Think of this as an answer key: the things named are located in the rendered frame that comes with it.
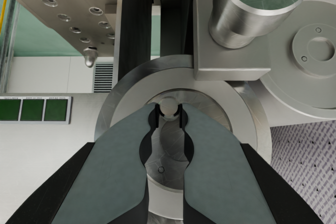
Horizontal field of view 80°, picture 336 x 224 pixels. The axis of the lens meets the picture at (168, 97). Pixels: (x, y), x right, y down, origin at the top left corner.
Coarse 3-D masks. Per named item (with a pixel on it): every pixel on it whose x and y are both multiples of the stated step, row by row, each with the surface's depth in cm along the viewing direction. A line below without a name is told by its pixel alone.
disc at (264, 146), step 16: (144, 64) 18; (160, 64) 18; (176, 64) 18; (192, 64) 18; (128, 80) 18; (112, 96) 18; (256, 96) 17; (112, 112) 17; (256, 112) 17; (96, 128) 17; (256, 128) 17
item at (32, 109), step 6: (24, 102) 51; (30, 102) 51; (36, 102) 50; (42, 102) 50; (24, 108) 50; (30, 108) 50; (36, 108) 50; (24, 114) 50; (30, 114) 50; (36, 114) 50
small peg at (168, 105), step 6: (168, 96) 13; (162, 102) 12; (168, 102) 12; (174, 102) 12; (162, 108) 12; (168, 108) 12; (174, 108) 12; (162, 114) 12; (168, 114) 12; (174, 114) 12; (168, 120) 14
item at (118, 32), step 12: (120, 0) 20; (132, 0) 25; (144, 0) 35; (120, 12) 20; (132, 12) 25; (144, 12) 35; (120, 24) 20; (132, 24) 25; (144, 24) 35; (120, 36) 20; (132, 36) 25; (144, 36) 35; (120, 48) 20; (132, 48) 25; (144, 48) 35; (132, 60) 25; (144, 60) 35
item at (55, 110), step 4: (48, 100) 50; (52, 100) 50; (56, 100) 50; (60, 100) 50; (64, 100) 50; (48, 104) 50; (52, 104) 50; (56, 104) 50; (60, 104) 50; (64, 104) 50; (48, 108) 50; (52, 108) 50; (56, 108) 50; (60, 108) 50; (64, 108) 50; (48, 112) 50; (52, 112) 50; (56, 112) 50; (60, 112) 50; (64, 112) 50; (48, 116) 50; (52, 116) 50; (56, 116) 50; (60, 116) 50; (64, 116) 50
